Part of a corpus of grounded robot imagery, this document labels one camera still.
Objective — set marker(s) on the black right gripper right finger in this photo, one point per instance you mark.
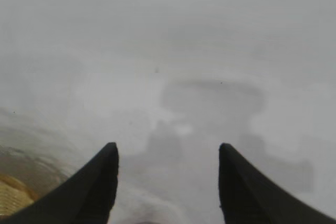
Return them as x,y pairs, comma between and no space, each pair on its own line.
246,195

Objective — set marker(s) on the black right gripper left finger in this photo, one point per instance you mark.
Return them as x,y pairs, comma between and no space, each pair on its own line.
86,195

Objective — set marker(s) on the yellow orange woven basket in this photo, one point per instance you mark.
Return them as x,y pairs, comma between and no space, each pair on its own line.
18,182

